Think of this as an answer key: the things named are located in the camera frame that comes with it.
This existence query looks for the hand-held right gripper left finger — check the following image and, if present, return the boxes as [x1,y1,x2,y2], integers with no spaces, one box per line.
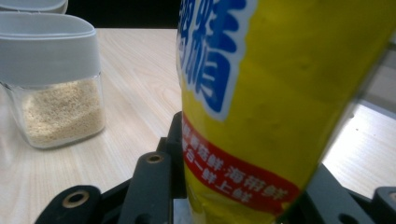
[157,111,188,200]

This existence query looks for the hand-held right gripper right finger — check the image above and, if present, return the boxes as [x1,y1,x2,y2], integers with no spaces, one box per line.
[279,163,372,224]

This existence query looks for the yellow seasoning pouch green cap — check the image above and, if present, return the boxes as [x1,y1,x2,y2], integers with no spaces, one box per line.
[176,0,396,224]

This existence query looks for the clear seasoning jar white lid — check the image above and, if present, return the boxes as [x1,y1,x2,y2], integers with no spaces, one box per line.
[0,0,106,149]

